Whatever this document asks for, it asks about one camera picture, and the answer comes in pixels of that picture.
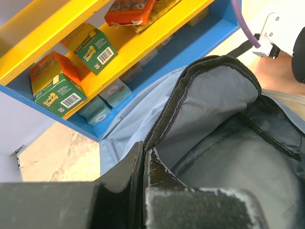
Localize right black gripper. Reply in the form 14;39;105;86
291;26;305;83

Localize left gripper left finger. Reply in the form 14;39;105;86
0;142;143;229

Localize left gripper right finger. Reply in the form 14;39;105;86
142;148;269;229

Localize blue student backpack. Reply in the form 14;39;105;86
99;51;305;229

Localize teal boxes bottom shelf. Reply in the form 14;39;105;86
78;35;173;126

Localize green box left shelf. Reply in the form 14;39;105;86
30;51;87;117

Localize green box shelf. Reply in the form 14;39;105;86
30;51;87;117
60;22;118;75

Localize blue pink yellow shelf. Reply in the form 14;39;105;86
0;0;239;141

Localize green box middle shelf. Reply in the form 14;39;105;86
60;22;118;75

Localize orange snack packets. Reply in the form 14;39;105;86
104;0;180;33

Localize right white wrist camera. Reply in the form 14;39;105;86
252;12;305;59

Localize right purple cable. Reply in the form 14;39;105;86
230;0;263;50

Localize aluminium frame rail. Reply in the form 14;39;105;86
11;145;25;170

